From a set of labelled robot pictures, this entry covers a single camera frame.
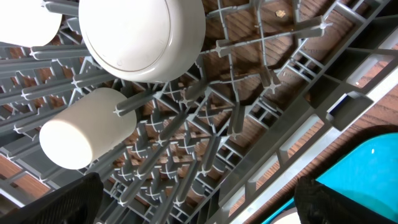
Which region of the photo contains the teal serving tray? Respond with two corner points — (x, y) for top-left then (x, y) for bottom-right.
(265, 133), (397, 223)

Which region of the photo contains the grey plastic bowl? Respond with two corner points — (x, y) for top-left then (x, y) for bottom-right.
(78, 0), (206, 82)

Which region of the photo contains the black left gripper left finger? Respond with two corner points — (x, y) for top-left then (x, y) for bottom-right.
(1, 172), (104, 224)

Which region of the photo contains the white paper cup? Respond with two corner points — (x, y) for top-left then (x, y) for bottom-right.
(39, 88), (137, 169)

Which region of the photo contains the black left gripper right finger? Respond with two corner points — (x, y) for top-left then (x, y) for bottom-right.
(294, 177), (395, 224)

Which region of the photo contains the small pink bowl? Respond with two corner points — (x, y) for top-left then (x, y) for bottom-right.
(1, 0), (62, 47)

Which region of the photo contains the grey dishwasher rack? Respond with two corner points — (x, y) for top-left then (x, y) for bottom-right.
(1, 0), (397, 223)

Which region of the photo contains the large white plate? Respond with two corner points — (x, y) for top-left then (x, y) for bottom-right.
(271, 207), (301, 224)

